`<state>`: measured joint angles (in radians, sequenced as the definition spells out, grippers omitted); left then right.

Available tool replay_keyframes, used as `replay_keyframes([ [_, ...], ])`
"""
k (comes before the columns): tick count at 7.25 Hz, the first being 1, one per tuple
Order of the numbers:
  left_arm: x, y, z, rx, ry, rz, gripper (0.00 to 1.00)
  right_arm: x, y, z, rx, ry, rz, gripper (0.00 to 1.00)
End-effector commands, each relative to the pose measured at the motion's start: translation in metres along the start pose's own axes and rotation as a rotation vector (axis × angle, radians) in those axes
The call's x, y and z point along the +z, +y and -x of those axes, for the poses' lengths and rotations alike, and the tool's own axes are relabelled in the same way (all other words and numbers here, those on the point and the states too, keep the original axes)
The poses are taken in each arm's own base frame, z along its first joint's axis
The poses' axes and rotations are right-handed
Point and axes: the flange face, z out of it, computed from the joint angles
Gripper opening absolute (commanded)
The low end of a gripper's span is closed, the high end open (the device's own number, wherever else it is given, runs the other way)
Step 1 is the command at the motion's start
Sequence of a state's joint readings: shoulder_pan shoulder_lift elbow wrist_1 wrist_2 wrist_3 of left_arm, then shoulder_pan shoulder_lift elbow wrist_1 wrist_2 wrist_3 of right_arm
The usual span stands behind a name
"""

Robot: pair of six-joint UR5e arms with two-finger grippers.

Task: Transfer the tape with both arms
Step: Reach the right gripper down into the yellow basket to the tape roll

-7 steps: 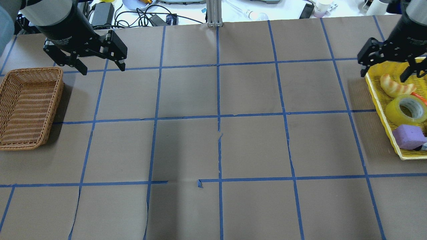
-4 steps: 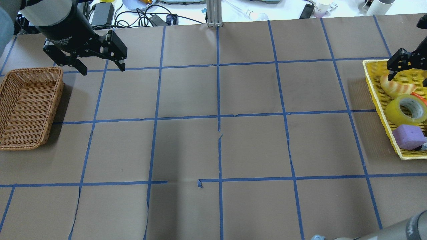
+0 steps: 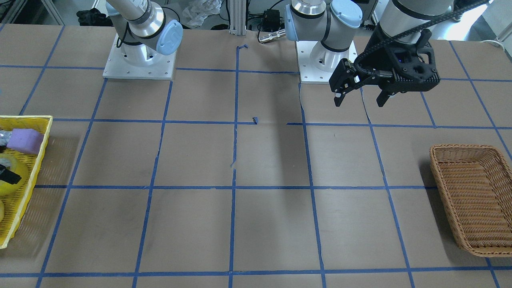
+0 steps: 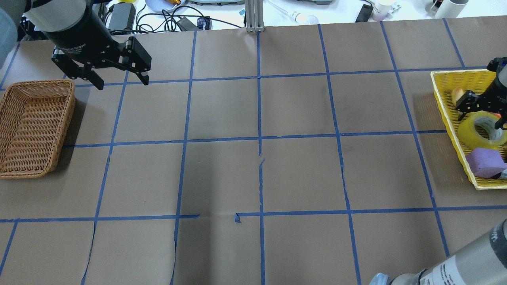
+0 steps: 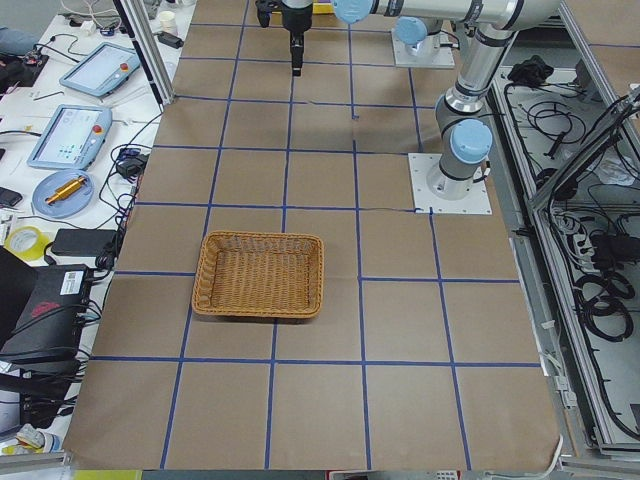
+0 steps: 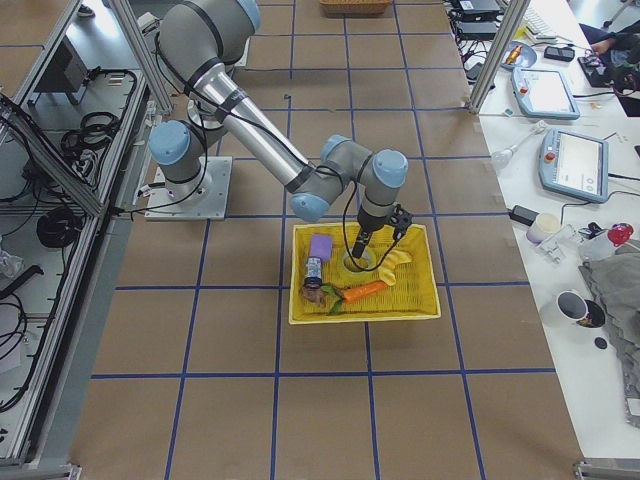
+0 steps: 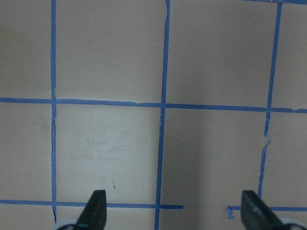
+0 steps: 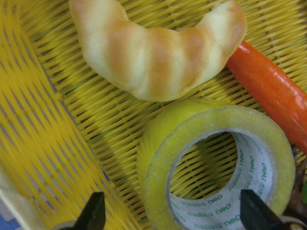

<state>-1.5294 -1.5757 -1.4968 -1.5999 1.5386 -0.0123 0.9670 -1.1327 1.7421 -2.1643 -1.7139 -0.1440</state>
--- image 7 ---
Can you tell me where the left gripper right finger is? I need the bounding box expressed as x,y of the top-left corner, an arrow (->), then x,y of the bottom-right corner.
240,190 -> 283,230

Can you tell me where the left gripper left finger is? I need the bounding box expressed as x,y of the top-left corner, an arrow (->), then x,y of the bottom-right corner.
76,190 -> 107,230

